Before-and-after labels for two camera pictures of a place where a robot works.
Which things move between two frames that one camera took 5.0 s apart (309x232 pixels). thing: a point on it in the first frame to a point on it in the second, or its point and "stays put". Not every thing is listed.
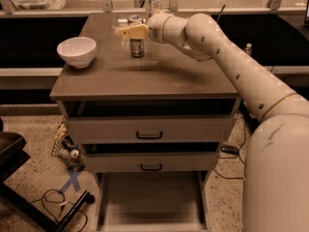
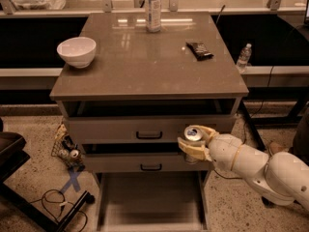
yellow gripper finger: x=126 y=44 to x=195 y=148
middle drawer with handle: x=152 y=162 stays put
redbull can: x=136 y=44 to x=192 y=133
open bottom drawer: x=153 y=201 stays put
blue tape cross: x=72 y=180 stays put
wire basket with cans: x=68 y=150 stays put
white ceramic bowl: x=77 y=51 stays put
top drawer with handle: x=150 y=130 stays put
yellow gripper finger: x=137 y=32 to x=210 y=133
